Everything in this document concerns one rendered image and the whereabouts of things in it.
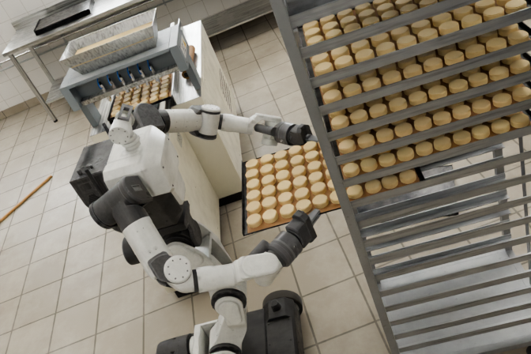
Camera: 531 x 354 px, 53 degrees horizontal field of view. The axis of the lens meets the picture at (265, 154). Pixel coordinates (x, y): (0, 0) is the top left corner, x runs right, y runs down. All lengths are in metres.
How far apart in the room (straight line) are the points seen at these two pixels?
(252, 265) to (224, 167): 1.91
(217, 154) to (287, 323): 1.25
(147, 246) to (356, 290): 1.50
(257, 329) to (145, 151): 1.21
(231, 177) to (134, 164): 1.81
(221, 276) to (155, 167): 0.41
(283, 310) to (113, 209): 1.22
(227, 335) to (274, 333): 0.27
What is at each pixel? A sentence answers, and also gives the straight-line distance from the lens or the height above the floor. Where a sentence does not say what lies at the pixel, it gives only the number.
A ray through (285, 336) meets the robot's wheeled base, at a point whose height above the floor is 0.19.
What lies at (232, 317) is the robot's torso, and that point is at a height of 0.55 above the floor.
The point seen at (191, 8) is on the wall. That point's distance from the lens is 6.35.
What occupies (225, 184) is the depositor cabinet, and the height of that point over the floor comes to 0.18.
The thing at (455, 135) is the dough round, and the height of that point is 1.15.
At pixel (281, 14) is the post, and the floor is 1.72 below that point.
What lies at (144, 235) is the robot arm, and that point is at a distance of 1.57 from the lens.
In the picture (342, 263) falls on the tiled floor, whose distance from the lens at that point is 2.95.
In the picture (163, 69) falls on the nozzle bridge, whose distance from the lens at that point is 3.14.
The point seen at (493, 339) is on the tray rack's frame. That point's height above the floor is 0.15.
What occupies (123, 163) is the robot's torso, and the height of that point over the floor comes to 1.37.
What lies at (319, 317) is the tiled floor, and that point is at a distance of 2.78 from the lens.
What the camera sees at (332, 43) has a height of 1.59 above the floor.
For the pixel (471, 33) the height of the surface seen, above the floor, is 1.50.
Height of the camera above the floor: 2.18
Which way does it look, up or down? 34 degrees down
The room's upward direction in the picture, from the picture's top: 23 degrees counter-clockwise
